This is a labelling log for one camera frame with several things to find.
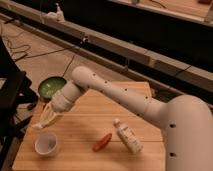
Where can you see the white object on rail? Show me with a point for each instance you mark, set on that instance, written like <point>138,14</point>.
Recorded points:
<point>58,15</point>

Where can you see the black metal stand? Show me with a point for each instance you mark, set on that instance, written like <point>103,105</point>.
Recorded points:
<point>15,90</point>

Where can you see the wooden rail beam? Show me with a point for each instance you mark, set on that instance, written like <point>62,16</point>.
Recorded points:
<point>172,51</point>

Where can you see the green bowl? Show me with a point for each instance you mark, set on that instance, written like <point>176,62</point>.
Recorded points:
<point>48,87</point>

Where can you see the white ceramic cup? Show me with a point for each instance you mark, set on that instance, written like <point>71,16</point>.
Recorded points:
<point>46,145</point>

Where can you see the white plastic bottle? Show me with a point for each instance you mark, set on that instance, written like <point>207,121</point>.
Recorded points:
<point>127,137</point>

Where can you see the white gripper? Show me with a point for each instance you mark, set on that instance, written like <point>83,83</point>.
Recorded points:
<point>62,101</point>

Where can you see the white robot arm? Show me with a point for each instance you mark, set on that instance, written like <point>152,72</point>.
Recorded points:
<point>185,121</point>

